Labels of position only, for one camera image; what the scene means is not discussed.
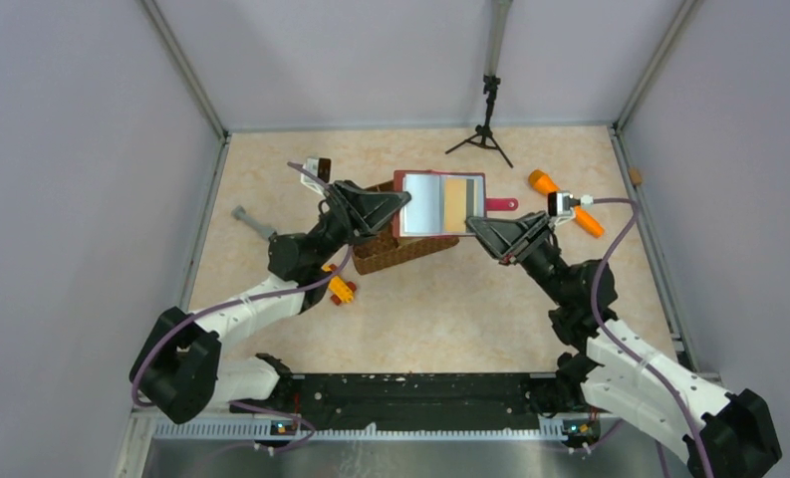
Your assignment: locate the gold striped credit card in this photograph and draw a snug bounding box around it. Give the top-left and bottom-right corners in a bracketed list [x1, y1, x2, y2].
[442, 175, 482, 234]

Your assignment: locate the red leather card holder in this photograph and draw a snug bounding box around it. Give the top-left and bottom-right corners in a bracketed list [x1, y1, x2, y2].
[393, 170, 519, 237]

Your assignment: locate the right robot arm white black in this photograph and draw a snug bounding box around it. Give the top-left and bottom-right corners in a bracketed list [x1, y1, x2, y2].
[466, 212, 782, 477]

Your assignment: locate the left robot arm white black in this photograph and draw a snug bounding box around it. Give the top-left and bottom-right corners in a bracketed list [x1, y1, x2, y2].
[129, 180, 411, 424]

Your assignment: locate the brown wicker divided basket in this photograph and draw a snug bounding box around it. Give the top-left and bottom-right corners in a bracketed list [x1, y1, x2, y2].
[352, 211, 460, 275]

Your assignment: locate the orange toy car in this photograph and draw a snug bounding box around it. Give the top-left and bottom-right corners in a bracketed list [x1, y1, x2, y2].
[323, 264, 358, 306]

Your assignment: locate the black tripod stand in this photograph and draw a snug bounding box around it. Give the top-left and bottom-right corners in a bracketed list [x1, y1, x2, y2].
[444, 75, 514, 168]

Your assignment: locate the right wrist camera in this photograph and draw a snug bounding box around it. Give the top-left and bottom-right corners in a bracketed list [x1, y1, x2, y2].
[547, 190, 596, 227]

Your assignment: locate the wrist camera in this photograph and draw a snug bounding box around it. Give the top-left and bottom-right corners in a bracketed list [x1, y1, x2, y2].
[547, 190, 596, 227]
[301, 156, 332, 195]

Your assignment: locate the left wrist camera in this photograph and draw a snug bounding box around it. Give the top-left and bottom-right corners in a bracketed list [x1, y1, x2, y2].
[301, 156, 332, 195]

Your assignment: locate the small brown wall block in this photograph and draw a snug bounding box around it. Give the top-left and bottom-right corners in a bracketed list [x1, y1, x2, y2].
[628, 167, 644, 187]

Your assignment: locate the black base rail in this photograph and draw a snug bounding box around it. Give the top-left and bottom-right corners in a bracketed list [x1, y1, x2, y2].
[230, 372, 602, 446]

